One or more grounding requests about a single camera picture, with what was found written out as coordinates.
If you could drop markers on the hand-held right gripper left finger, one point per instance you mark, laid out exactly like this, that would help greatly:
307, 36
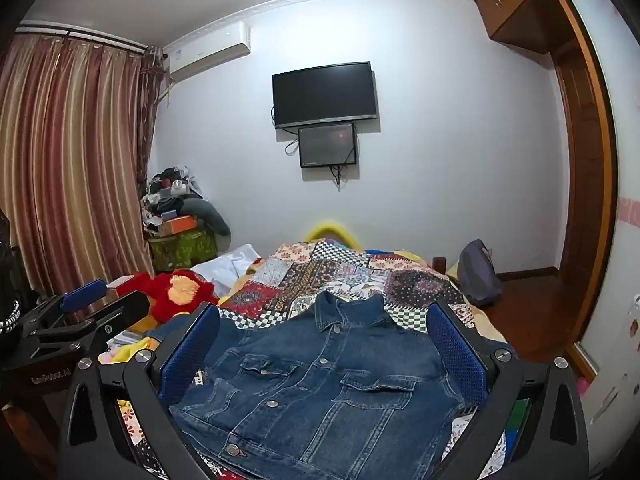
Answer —
186, 360

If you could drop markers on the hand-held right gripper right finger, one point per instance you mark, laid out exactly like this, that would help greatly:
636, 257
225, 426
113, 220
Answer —
460, 355

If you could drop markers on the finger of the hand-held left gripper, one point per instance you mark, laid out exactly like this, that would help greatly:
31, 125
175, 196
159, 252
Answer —
82, 296
127, 309

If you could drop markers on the blue denim jacket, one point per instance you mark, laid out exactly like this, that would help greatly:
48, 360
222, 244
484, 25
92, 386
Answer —
310, 385

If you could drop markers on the red yellow plush toy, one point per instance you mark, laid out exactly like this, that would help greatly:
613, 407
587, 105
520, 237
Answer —
165, 292

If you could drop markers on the yellow patterned cloth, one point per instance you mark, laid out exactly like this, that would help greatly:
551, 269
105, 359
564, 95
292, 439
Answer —
127, 350

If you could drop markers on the beige fleece blanket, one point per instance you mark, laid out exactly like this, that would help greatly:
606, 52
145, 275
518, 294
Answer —
492, 327

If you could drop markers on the green patterned box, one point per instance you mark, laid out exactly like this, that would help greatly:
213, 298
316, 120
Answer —
182, 250

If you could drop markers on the grey purple backpack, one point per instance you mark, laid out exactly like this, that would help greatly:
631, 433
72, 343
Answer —
477, 272

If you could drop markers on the wooden bedpost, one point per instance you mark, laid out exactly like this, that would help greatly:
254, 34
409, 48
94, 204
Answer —
440, 264

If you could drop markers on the orange box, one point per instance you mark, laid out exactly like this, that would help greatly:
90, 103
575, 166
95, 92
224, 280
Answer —
177, 225

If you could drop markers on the white cloth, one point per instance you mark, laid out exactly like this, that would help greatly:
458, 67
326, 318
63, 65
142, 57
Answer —
225, 267

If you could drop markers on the pile of household clutter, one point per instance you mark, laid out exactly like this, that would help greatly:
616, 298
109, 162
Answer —
167, 190

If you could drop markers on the pink plastic item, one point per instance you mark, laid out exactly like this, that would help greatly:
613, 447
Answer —
582, 387

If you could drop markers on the striped red beige curtain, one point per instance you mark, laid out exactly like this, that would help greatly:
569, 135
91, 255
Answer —
65, 160

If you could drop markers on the patchwork printed blanket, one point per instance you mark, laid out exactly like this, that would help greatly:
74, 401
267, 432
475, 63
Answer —
310, 270

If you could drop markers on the white door with stickers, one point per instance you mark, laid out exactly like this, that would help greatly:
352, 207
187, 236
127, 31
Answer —
625, 260

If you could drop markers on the white air conditioner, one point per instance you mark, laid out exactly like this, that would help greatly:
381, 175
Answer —
210, 52

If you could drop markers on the wooden door frame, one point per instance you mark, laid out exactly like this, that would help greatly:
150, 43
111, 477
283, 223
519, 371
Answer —
585, 170

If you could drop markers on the small black wall monitor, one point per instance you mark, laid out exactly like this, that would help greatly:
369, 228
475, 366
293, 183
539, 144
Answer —
327, 145

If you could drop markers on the white curtain rail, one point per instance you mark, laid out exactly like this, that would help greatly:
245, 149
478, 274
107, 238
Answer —
75, 33

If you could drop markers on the black wall television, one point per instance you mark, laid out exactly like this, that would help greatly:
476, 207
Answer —
324, 94

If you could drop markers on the wooden wall cabinet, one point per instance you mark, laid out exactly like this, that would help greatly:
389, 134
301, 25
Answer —
515, 5

